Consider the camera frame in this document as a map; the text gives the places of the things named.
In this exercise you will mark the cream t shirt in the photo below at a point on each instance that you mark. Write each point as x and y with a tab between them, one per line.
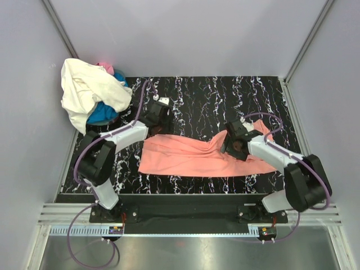
84	86

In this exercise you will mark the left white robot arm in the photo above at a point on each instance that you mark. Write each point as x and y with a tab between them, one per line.
96	156

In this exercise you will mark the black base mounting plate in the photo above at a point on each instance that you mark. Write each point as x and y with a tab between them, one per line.
187	214

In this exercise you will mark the right slotted cable duct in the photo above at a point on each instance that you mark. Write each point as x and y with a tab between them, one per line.
262	229

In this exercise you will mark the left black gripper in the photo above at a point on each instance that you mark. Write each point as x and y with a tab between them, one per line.
168	130

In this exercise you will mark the salmon pink t shirt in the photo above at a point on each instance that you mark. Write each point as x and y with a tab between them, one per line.
172	155

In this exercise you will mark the slotted cable duct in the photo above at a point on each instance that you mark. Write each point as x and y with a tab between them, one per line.
262	229
88	230

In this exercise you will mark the left slotted cable duct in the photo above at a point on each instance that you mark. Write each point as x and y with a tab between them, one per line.
88	230

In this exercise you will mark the blue t shirt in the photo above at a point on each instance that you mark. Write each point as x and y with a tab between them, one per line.
102	114

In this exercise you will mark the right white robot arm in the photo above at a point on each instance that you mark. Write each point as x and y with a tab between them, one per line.
306	183

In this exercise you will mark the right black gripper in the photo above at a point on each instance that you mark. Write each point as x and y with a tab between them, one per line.
226	148

